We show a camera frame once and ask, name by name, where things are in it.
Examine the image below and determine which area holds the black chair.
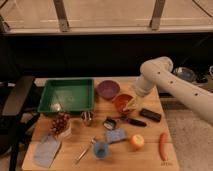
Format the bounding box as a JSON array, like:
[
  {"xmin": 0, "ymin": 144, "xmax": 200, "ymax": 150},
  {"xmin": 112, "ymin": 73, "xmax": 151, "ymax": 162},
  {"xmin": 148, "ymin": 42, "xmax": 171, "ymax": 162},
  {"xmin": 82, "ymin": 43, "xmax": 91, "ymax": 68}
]
[{"xmin": 0, "ymin": 76, "xmax": 40, "ymax": 171}]

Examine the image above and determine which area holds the blue-grey cloth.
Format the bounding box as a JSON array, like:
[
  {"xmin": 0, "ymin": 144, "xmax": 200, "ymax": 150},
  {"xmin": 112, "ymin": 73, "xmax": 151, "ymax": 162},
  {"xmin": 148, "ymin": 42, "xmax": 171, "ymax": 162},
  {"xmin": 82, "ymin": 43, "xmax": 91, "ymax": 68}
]
[{"xmin": 33, "ymin": 135, "xmax": 61, "ymax": 168}]

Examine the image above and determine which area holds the black rectangular block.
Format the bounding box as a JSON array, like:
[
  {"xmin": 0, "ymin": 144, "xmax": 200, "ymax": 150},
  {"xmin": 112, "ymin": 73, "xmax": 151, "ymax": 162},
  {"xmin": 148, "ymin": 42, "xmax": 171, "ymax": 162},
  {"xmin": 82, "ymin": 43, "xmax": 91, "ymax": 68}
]
[{"xmin": 139, "ymin": 109, "xmax": 161, "ymax": 122}]

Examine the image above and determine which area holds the purple bowl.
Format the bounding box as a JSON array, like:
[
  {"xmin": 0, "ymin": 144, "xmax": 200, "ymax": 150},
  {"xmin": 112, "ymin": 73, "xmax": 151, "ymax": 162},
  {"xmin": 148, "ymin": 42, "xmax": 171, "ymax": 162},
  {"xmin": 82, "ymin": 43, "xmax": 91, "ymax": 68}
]
[{"xmin": 96, "ymin": 80, "xmax": 120, "ymax": 100}]

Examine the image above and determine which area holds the blue sponge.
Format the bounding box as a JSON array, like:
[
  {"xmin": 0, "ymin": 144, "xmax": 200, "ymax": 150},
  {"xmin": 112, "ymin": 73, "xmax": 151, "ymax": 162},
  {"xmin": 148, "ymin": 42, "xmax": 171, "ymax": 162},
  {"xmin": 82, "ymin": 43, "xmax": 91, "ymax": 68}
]
[{"xmin": 106, "ymin": 128, "xmax": 127, "ymax": 144}]

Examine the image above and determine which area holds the green plastic tray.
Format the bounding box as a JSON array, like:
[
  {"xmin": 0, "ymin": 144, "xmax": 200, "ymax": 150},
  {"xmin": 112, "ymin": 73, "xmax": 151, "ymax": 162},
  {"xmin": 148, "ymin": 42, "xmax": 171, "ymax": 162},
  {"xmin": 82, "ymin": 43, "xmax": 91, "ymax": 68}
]
[{"xmin": 38, "ymin": 78, "xmax": 95, "ymax": 115}]

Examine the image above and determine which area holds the bunch of red grapes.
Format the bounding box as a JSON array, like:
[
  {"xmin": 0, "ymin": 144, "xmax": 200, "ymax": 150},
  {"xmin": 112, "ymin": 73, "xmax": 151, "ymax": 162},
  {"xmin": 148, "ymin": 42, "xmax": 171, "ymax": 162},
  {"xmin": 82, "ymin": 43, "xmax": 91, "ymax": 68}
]
[{"xmin": 50, "ymin": 113, "xmax": 70, "ymax": 136}]

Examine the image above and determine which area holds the wooden cutting board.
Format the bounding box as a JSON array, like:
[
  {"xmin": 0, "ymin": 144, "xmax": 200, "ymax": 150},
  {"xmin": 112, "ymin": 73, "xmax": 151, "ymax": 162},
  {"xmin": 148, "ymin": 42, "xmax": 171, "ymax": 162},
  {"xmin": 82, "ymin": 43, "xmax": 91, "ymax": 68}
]
[{"xmin": 21, "ymin": 77, "xmax": 181, "ymax": 171}]

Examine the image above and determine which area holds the small metal cup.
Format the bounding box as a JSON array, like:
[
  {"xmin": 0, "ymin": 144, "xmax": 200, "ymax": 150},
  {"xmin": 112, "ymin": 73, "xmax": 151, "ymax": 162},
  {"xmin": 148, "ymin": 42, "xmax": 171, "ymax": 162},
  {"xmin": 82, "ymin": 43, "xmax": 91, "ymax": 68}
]
[{"xmin": 81, "ymin": 111, "xmax": 93, "ymax": 126}]

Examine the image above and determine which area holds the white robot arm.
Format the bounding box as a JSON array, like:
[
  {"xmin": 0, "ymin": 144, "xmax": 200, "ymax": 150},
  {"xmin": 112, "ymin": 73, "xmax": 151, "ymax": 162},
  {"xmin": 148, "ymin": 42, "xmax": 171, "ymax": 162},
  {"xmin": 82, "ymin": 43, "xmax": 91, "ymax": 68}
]
[{"xmin": 133, "ymin": 56, "xmax": 213, "ymax": 125}]

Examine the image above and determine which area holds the blue plastic cup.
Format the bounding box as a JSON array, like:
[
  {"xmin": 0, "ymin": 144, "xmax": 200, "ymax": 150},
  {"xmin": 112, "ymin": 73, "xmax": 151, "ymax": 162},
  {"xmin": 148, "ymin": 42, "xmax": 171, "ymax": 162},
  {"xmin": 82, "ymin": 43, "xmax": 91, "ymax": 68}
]
[{"xmin": 93, "ymin": 141, "xmax": 109, "ymax": 159}]

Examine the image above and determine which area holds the orange-yellow apple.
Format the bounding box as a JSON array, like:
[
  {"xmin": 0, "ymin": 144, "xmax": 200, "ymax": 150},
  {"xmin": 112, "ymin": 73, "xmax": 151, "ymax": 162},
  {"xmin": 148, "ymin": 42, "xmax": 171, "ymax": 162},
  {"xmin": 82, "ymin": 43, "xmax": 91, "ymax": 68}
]
[{"xmin": 130, "ymin": 134, "xmax": 145, "ymax": 150}]

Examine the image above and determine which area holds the orange-red bowl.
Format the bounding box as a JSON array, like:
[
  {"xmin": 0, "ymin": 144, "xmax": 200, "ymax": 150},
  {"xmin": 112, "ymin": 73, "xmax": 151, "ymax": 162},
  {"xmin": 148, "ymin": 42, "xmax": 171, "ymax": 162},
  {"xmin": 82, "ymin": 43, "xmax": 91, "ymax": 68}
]
[{"xmin": 113, "ymin": 94, "xmax": 132, "ymax": 114}]

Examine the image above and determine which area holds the black handled kitchen tool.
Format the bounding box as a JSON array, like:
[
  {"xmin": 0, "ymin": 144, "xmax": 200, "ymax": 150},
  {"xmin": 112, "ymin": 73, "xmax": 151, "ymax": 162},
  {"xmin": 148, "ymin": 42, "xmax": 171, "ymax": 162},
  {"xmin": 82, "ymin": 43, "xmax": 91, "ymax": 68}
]
[{"xmin": 103, "ymin": 117, "xmax": 147, "ymax": 130}]

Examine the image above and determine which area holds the grey metal bowl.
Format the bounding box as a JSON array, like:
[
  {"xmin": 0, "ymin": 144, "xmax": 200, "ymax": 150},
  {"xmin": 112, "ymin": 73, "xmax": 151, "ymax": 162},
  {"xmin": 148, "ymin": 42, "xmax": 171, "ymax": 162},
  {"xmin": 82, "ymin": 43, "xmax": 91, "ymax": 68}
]
[{"xmin": 173, "ymin": 67, "xmax": 196, "ymax": 82}]

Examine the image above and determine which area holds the orange carrot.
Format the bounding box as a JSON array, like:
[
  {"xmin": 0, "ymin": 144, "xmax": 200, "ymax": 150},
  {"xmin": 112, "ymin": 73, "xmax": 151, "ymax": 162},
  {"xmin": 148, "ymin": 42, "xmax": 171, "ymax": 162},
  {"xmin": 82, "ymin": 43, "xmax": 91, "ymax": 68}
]
[{"xmin": 159, "ymin": 132, "xmax": 168, "ymax": 161}]

